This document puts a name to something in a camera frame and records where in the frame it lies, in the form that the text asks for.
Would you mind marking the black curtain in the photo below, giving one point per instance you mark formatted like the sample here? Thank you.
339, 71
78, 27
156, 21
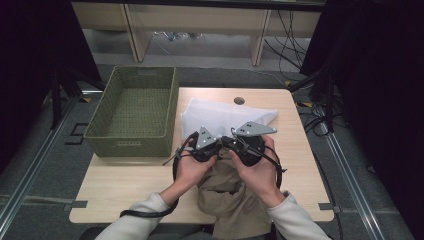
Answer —
30, 66
383, 100

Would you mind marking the beige wooden desk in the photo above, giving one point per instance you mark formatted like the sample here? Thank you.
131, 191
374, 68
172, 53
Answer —
200, 20

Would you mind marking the person's right hand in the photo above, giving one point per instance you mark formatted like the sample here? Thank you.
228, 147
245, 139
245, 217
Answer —
261, 180

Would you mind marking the green woven basket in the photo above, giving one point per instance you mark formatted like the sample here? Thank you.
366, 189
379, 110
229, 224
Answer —
133, 113

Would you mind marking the person's left hand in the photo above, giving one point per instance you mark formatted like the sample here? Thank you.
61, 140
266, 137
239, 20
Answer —
190, 173

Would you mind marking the clear plastic bottles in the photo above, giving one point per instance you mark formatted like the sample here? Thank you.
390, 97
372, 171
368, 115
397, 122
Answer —
180, 35

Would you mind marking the beige garment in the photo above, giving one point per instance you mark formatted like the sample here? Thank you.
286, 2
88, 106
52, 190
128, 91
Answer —
230, 200

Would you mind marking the person's lap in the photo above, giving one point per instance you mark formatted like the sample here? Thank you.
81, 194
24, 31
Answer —
190, 236

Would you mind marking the black metal stand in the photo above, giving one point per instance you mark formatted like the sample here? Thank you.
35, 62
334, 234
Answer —
329, 103
56, 100

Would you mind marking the metal floor rail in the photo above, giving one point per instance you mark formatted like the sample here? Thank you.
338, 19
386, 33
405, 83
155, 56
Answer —
33, 170
350, 186

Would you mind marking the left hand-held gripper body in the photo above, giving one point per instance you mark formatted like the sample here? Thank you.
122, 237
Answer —
205, 146

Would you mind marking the white mesh laundry bag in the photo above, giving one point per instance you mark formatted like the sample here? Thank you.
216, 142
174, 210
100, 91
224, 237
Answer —
226, 113

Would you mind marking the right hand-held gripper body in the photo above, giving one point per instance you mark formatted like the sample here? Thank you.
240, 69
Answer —
251, 146

